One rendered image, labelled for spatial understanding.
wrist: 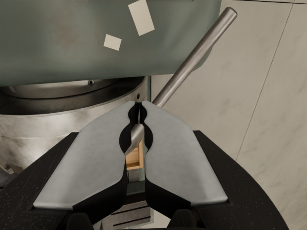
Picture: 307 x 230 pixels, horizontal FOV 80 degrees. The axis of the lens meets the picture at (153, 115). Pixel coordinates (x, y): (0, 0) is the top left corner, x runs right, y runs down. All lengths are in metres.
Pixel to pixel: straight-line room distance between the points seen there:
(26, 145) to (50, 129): 0.05
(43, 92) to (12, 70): 0.08
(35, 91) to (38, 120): 0.05
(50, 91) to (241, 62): 1.80
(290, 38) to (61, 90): 2.12
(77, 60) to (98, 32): 0.04
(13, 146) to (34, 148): 0.03
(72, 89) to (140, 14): 0.15
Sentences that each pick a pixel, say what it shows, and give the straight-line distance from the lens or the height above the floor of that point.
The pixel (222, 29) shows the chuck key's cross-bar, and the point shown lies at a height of 1.32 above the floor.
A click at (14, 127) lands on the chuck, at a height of 1.23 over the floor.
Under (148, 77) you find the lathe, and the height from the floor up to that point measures 0.54.
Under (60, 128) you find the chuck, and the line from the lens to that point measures 0.28.
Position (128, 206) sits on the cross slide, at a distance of 0.91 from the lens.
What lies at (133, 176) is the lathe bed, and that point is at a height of 0.87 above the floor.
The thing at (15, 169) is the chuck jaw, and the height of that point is 1.20.
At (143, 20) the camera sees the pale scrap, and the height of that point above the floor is 1.26.
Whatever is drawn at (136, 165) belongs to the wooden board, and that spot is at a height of 0.90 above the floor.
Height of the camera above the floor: 1.47
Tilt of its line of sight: 56 degrees down
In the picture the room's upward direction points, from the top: 154 degrees clockwise
